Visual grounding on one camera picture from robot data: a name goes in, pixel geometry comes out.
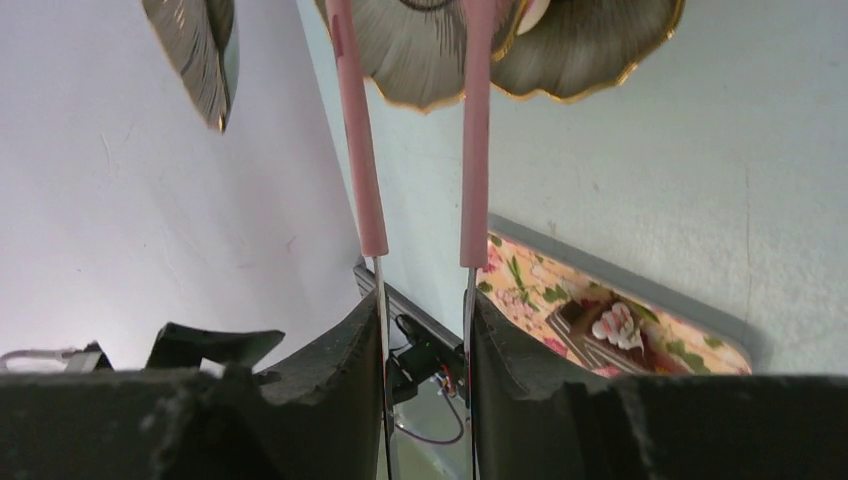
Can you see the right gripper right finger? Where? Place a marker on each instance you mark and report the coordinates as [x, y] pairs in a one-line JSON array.
[[536, 415]]

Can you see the floral serving tray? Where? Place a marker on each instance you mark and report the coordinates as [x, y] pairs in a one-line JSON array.
[[527, 285]]

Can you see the chocolate layered cake slice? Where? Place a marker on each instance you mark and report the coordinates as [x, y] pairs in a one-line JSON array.
[[605, 334]]

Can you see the white donut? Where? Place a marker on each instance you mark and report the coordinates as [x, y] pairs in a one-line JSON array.
[[533, 13]]

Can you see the three-tier dark cake stand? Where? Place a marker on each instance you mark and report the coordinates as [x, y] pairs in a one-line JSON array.
[[414, 51]]

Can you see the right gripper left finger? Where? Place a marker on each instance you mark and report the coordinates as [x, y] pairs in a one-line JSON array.
[[317, 414]]

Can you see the pink handled tongs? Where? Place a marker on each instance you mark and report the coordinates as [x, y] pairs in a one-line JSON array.
[[481, 17]]

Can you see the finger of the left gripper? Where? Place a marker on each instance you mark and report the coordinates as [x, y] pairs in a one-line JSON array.
[[179, 346]]

